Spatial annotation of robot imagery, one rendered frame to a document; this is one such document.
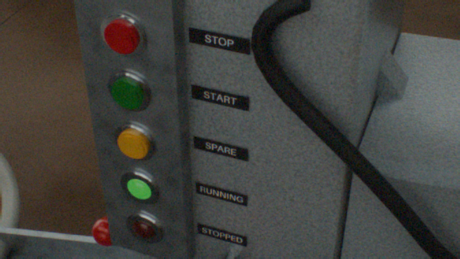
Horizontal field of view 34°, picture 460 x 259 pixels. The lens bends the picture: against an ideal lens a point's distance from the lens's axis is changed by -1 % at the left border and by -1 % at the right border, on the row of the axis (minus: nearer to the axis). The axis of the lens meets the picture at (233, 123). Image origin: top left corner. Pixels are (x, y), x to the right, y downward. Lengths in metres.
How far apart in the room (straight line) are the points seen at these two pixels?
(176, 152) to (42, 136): 2.18
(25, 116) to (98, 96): 2.27
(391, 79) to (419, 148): 0.07
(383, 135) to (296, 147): 0.07
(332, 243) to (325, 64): 0.18
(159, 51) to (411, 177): 0.21
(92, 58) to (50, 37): 2.70
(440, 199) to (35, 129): 2.31
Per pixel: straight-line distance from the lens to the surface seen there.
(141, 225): 0.67
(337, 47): 0.51
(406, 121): 0.62
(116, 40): 0.55
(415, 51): 0.70
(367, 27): 0.51
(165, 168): 0.62
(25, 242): 1.15
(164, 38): 0.54
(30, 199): 2.54
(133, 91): 0.57
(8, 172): 1.28
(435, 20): 3.42
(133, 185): 0.64
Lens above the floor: 1.75
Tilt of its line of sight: 40 degrees down
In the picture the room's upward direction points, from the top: straight up
